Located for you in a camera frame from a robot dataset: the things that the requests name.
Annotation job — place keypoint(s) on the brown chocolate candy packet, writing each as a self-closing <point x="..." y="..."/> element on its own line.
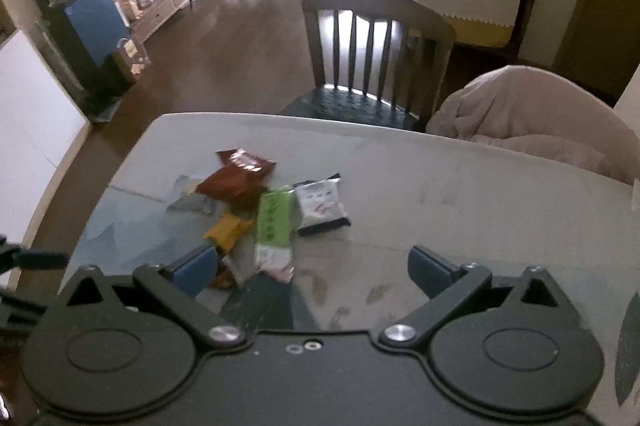
<point x="228" y="275"/>

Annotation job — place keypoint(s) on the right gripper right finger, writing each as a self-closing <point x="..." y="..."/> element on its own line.
<point x="452" y="290"/>

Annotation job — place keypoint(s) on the brown paper bag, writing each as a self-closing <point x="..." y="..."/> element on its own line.
<point x="131" y="58"/>

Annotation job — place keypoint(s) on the green snack bar pack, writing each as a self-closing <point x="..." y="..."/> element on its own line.
<point x="273" y="249"/>

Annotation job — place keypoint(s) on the light blue pastry packet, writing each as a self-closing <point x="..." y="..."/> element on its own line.
<point x="186" y="198"/>

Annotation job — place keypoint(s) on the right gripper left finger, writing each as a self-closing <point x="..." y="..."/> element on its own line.
<point x="170" y="291"/>

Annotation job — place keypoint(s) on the blue black water dispenser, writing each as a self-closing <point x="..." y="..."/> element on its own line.
<point x="86" y="33"/>

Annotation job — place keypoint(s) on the dark red foil snack bag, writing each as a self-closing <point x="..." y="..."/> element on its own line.
<point x="239" y="181"/>

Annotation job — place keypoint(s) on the white side cabinet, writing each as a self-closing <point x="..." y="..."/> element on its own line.
<point x="42" y="131"/>

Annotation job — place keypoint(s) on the white black snack packet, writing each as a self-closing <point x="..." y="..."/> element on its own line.
<point x="320" y="206"/>

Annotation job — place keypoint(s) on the pink cloth covered chair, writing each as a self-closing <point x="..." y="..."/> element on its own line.
<point x="536" y="112"/>

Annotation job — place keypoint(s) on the yellow snack packet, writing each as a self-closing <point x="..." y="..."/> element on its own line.
<point x="227" y="231"/>

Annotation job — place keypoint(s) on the dark wooden dining chair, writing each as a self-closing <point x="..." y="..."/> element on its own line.
<point x="374" y="62"/>

